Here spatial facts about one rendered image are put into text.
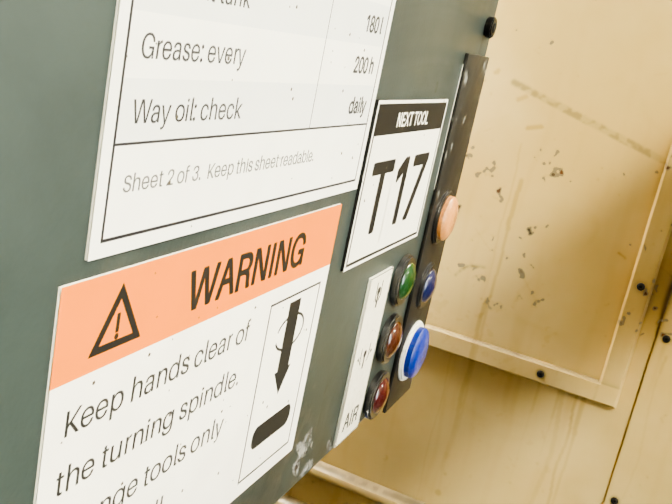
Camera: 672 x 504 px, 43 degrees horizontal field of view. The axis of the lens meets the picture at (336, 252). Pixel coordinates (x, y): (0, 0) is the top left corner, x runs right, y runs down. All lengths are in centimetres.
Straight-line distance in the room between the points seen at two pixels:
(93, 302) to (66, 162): 4
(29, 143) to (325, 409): 24
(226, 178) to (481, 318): 100
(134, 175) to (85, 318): 3
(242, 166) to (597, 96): 94
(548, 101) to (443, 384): 43
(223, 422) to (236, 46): 12
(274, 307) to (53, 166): 13
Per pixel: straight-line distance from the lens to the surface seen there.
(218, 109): 22
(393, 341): 43
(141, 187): 20
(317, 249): 31
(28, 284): 18
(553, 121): 117
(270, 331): 29
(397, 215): 39
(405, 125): 37
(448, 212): 46
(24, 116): 17
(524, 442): 127
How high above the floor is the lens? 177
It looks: 15 degrees down
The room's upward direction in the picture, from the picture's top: 12 degrees clockwise
